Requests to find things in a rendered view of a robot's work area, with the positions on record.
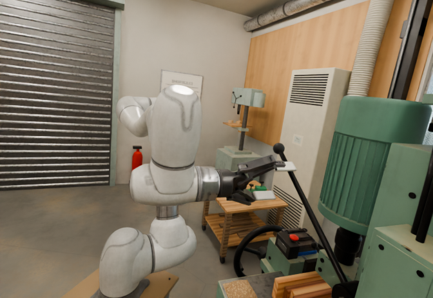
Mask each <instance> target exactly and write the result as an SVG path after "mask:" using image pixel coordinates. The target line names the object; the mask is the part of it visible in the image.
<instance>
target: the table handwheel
mask: <svg viewBox="0 0 433 298"><path fill-rule="evenodd" d="M282 229H285V228H283V227H281V226H278V225H275V224H268V225H264V226H260V227H258V228H256V229H254V230H253V231H251V232H249V233H248V234H247V235H246V236H245V237H244V238H243V239H242V240H241V242H240V244H239V245H238V247H237V249H236V252H235V255H234V259H233V266H234V270H235V273H236V275H237V276H238V277H246V276H247V275H245V274H244V273H243V272H242V270H241V267H240V258H241V256H242V252H243V251H246V252H250V253H253V254H255V255H256V256H257V257H258V259H259V260H261V259H265V257H266V253H267V247H266V246H262V247H260V248H259V249H258V250H253V249H250V248H248V247H246V246H247V245H248V244H249V243H250V242H251V241H252V240H253V239H254V238H255V237H257V236H259V235H260V234H263V233H266V232H279V231H282Z"/></svg>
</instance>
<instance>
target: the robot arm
mask: <svg viewBox="0 0 433 298"><path fill-rule="evenodd" d="M116 114H117V117H118V120H119V121H120V122H121V123H122V125H123V126H124V127H126V128H127V129H128V130H129V131H130V132H131V133H132V134H133V135H135V136H137V137H146V136H147V135H148V137H149V142H150V143H151V162H150V163H149V164H143V165H141V166H139V167H137V168H136V169H134V170H133V171H132V172H131V179H130V193H131V197H132V199H133V200H134V201H135V202H136V203H139V204H144V205H148V206H156V218H155V219H154V220H153V222H152V223H151V228H150V230H149V234H146V235H145V234H142V232H140V231H139V230H137V229H135V228H128V227H126V228H120V229H118V230H116V231H115V232H113V233H112V234H111V235H110V236H109V237H108V239H107V241H106V243H105V245H104V248H103V250H102V253H101V259H100V265H99V289H98V290H97V291H96V292H95V293H94V294H93V295H92V296H91V297H89V298H139V297H140V296H141V294H142V293H143V291H144V290H145V289H146V288H147V287H148V286H149V279H144V278H145V277H146V276H148V275H149V274H151V273H155V272H161V271H164V270H167V269H170V268H172V267H175V266H177V265H180V264H181V263H183V262H184V261H186V260H187V259H189V258H190V257H191V256H192V255H193V254H194V252H195V249H196V247H197V239H196V236H195V233H194V231H193V230H192V229H191V228H190V227H189V226H186V224H185V220H184V219H183V218H182V216H181V215H179V214H178V206H179V205H183V204H186V203H190V202H199V201H214V200H215V199H216V198H219V197H226V200H227V201H235V202H238V203H241V204H245V205H248V206H250V205H251V203H253V202H255V201H264V200H275V199H276V197H275V195H274V193H273V191H255V192H253V193H252V192H250V191H249V190H247V189H246V188H247V185H248V184H249V182H251V181H253V179H254V178H255V177H258V176H260V175H262V174H264V173H266V172H269V171H271V170H274V172H288V171H296V167H295V166H294V164H293V162H284V161H276V159H275V158H274V156H273V155H268V156H265V157H261V158H259V159H255V160H252V161H249V162H246V163H238V164H237V165H238V171H235V172H232V171H230V170H228V169H216V168H215V167H213V166H195V157H196V154H197V151H198V146H199V142H200V136H201V130H202V106H201V103H200V99H199V97H198V95H197V94H196V93H195V92H194V91H193V90H192V89H190V88H188V87H186V86H181V85H171V86H169V87H167V88H165V89H163V90H162V91H161V93H159V95H158V97H132V96H126V97H122V98H121V99H120V100H119V101H118V102H117V105H116ZM246 174H248V176H249V178H248V176H247V175H246Z"/></svg>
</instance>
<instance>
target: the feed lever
mask: <svg viewBox="0 0 433 298"><path fill-rule="evenodd" d="M284 150H285V147H284V145H283V144H282V143H276V144H275V145H274V146H273V151H274V153H276V154H279V155H280V158H281V160H282V161H284V162H288V161H287V159H286V157H285V155H284ZM288 174H289V177H290V178H291V181H292V182H293V184H294V187H295V188H296V191H297V192H298V195H299V197H300V199H301V201H302V203H303V205H304V207H305V209H306V212H307V214H308V216H309V218H310V220H311V222H312V224H313V226H314V229H315V230H316V233H317V234H318V237H319V238H320V240H321V242H322V244H323V247H324V249H325V251H326V253H327V255H328V257H329V259H330V261H331V264H332V266H333V268H334V270H335V272H336V274H337V276H338V278H339V280H340V282H341V283H339V284H335V285H334V286H333V288H332V298H355V295H356V291H357V288H358V284H359V281H356V280H354V281H348V280H347V278H346V276H345V274H344V272H343V270H342V268H341V266H340V264H339V262H338V260H337V258H336V256H335V254H334V252H333V250H332V248H331V246H330V244H329V242H328V240H327V238H326V236H325V234H324V232H323V230H322V228H321V226H320V224H319V222H318V220H317V218H316V216H315V214H314V212H313V210H312V208H311V206H310V204H309V202H308V200H307V198H306V196H305V194H304V192H303V190H302V188H301V187H300V185H299V183H298V181H297V179H296V177H295V175H294V173H293V171H288Z"/></svg>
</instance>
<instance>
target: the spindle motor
mask: <svg viewBox="0 0 433 298"><path fill-rule="evenodd" d="M431 114H432V107H431V105H428V104H422V102H417V101H407V100H401V99H388V98H380V97H364V96H351V95H346V96H344V97H343V99H342V100H341V102H340V107H339V110H338V116H337V120H336V125H335V128H334V130H335V132H334V135H333V138H332V143H331V149H330V152H329V158H328V161H327V166H326V170H325V175H324V178H323V184H322V190H321V193H320V198H319V201H318V210H319V211H320V213H321V214H322V215H323V216H324V217H326V218H327V219H328V220H330V221H331V222H333V223H334V224H337V225H338V226H341V227H342V228H344V229H346V230H349V231H352V232H354V233H358V234H360V235H365V236H367V231H368V229H369V224H370V220H371V217H372V213H373V209H374V205H375V202H376V198H377V195H378V191H379V188H380V184H381V180H382V177H383V173H384V169H385V165H386V162H387V157H388V155H389V150H390V146H391V144H392V143H407V144H423V140H424V138H425V134H426V131H427V127H428V124H429V121H430V117H431Z"/></svg>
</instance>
